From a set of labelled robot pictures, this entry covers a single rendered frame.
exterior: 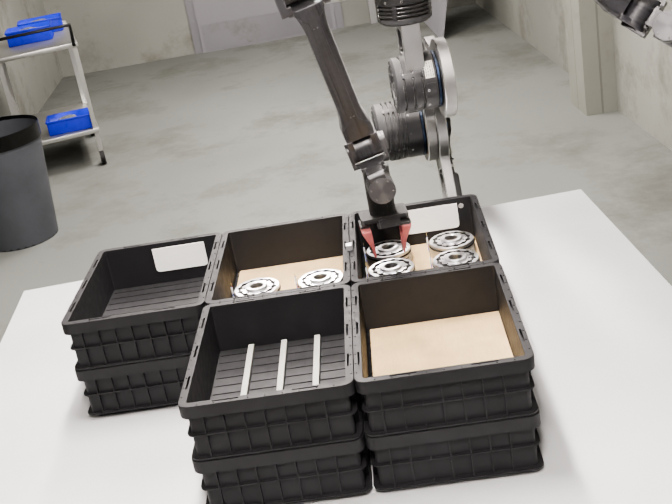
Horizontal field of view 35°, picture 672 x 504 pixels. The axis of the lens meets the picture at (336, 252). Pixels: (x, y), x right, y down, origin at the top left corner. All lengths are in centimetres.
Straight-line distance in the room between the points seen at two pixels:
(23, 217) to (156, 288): 306
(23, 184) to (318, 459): 385
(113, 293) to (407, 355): 85
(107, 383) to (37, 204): 336
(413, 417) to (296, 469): 22
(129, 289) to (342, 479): 91
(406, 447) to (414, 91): 110
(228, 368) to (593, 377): 72
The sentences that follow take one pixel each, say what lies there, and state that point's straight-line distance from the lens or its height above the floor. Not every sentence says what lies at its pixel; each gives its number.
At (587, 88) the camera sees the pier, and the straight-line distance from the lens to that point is 610.
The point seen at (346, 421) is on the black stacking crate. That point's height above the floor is 85.
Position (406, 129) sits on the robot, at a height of 90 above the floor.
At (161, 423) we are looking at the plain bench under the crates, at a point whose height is 70.
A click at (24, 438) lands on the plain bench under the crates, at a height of 70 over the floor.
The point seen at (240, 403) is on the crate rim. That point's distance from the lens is 178.
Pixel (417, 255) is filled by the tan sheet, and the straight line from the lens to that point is 244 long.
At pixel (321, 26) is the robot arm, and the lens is 207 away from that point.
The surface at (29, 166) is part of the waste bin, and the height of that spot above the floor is 41.
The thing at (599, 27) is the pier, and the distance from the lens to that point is 604.
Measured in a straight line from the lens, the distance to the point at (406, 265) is 232.
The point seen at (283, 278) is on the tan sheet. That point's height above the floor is 83.
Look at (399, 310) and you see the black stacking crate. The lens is 213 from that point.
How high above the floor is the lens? 180
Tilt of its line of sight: 23 degrees down
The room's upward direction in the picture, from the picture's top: 10 degrees counter-clockwise
